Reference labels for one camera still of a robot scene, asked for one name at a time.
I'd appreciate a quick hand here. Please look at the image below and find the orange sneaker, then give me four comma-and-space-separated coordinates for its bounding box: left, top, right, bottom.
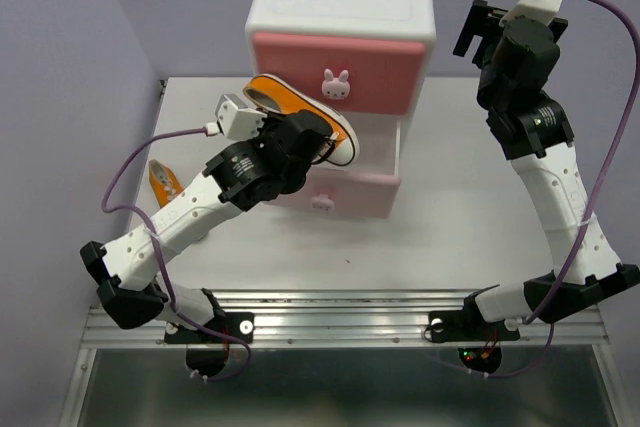
243, 74, 360, 167
148, 159, 183, 208

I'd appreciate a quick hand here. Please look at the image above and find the pink bunny knob bottom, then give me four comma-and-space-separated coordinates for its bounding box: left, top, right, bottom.
309, 193, 335, 212

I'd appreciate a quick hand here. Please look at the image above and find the pink bunny knob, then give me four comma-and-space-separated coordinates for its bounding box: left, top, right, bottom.
309, 193, 335, 212
321, 68, 351, 100

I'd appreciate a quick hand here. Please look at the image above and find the pink bunny knob top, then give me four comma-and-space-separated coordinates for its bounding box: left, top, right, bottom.
321, 68, 351, 100

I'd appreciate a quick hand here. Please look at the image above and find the light pink bottom drawer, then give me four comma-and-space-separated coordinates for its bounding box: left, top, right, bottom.
272, 113, 401, 219

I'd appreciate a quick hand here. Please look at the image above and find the dark pink top drawer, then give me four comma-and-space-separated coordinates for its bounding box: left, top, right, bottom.
252, 32, 427, 116

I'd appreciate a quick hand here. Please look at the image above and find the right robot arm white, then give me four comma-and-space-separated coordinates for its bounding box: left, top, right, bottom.
453, 0, 639, 337

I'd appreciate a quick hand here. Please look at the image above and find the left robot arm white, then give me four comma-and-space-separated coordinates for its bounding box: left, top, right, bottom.
80, 110, 338, 341

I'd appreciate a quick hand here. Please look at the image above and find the orange sneaker front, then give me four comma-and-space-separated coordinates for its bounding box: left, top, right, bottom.
148, 159, 183, 208

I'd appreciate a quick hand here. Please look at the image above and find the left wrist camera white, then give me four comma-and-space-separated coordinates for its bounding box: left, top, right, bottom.
216, 94, 267, 141

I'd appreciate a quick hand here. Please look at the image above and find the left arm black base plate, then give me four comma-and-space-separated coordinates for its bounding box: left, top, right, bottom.
163, 311, 255, 383

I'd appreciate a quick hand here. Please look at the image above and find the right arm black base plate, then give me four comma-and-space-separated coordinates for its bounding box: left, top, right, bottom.
423, 310, 521, 376

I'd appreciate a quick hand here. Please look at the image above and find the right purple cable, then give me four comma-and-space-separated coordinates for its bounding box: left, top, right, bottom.
430, 0, 640, 379

